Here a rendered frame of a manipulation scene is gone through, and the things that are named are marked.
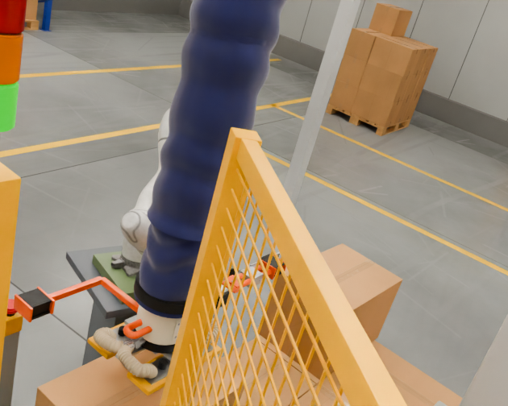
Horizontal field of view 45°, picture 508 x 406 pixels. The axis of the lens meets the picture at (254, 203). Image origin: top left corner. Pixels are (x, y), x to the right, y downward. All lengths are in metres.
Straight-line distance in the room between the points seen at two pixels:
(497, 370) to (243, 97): 0.96
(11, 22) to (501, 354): 0.72
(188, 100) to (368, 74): 7.96
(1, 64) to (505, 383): 0.74
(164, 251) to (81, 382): 0.61
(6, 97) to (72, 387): 1.53
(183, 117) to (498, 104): 10.32
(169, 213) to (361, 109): 7.97
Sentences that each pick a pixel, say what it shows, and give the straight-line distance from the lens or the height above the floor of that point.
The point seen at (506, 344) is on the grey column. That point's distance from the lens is 0.89.
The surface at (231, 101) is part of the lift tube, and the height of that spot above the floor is 2.01.
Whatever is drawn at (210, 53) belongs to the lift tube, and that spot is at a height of 2.12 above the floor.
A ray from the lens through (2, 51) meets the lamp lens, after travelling 0.70.
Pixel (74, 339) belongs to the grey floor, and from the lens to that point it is 3.80.
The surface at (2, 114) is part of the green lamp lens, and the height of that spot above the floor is 2.18.
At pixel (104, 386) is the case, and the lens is 2.16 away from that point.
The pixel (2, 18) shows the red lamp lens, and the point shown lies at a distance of 0.69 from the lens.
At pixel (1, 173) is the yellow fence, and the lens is 0.78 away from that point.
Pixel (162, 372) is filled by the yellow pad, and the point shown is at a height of 1.13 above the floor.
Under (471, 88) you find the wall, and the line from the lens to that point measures 11.79.
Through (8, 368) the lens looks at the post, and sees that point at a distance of 2.47.
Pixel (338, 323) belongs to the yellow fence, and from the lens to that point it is 0.64.
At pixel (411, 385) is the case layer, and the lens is 3.34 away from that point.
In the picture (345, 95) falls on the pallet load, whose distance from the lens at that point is 9.64.
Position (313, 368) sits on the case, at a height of 0.58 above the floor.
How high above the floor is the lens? 2.44
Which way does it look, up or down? 24 degrees down
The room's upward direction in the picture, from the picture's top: 16 degrees clockwise
